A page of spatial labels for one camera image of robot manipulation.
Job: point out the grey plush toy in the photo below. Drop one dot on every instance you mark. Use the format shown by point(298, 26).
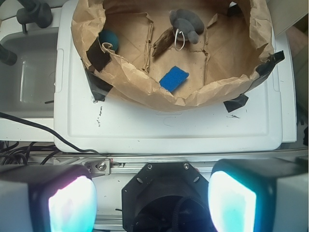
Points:
point(187, 25)

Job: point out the dark grey faucet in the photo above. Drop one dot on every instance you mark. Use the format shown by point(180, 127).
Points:
point(33, 11)

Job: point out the brown paper bag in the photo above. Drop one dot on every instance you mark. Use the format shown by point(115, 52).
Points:
point(234, 53)

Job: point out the blue ball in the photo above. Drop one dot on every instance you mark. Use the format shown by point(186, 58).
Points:
point(110, 38)

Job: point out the grey sink basin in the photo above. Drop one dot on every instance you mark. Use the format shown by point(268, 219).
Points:
point(27, 88)

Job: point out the blue sponge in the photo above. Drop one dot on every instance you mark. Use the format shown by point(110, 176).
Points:
point(173, 79)

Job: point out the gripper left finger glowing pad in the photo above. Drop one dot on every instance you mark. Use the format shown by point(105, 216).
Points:
point(47, 198)

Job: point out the aluminium frame rail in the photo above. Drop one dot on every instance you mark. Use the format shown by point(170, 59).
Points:
point(131, 164)

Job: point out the brown wood piece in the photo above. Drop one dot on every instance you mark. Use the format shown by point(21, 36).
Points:
point(163, 42)

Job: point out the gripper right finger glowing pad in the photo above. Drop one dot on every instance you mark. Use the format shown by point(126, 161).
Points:
point(259, 195)

